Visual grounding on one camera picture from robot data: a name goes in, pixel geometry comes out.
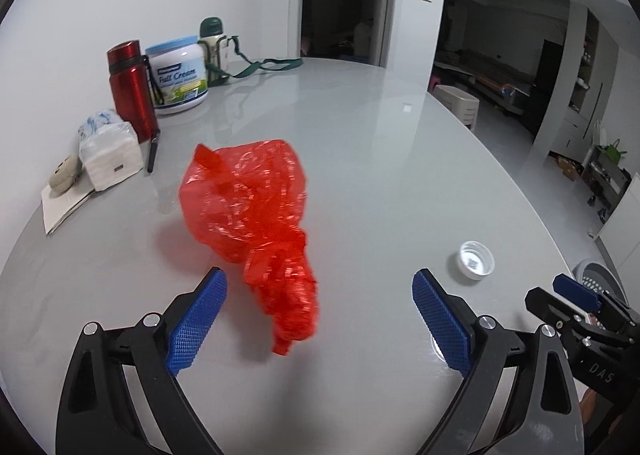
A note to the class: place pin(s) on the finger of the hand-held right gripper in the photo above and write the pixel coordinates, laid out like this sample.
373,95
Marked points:
550,310
577,291

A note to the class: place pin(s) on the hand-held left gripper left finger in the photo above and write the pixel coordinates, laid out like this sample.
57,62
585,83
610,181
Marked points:
197,320

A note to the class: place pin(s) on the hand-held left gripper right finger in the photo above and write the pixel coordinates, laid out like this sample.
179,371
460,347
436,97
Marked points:
442,322

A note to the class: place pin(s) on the grey mesh basket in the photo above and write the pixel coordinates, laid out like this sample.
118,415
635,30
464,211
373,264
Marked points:
595,272

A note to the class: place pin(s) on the white bottle cap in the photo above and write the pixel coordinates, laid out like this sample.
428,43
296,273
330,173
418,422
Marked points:
475,260

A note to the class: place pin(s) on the red plastic bag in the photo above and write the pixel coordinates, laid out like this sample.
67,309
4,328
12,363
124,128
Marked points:
250,195

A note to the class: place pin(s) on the person's right hand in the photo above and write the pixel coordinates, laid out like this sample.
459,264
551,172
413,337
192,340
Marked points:
592,407

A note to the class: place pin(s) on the metal storage rack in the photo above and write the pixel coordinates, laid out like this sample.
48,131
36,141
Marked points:
607,185

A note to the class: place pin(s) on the cardboard box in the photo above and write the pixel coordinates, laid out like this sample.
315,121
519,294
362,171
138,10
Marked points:
569,167

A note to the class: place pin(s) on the black pen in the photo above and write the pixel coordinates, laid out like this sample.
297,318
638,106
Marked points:
152,155

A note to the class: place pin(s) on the folded white paper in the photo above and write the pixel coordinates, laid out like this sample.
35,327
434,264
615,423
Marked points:
60,210

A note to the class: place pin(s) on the white tissue pack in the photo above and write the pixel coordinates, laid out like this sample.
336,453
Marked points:
112,155

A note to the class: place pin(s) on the white tall cabinet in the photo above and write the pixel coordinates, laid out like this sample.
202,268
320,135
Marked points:
575,100

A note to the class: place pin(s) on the small beige pouch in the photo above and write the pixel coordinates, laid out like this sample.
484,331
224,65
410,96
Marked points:
65,174

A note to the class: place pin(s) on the beige plastic stool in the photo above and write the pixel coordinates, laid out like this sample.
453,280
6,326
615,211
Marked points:
457,102

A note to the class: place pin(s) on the long work bench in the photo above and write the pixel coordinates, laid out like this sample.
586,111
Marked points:
485,80

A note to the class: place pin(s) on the red metal thermos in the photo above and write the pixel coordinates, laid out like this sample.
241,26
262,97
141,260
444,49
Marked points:
131,90

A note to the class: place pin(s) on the white milk powder can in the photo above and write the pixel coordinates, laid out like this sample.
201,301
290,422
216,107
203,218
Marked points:
180,80

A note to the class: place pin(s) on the green capped drinking bottle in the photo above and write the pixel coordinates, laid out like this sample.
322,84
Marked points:
216,47

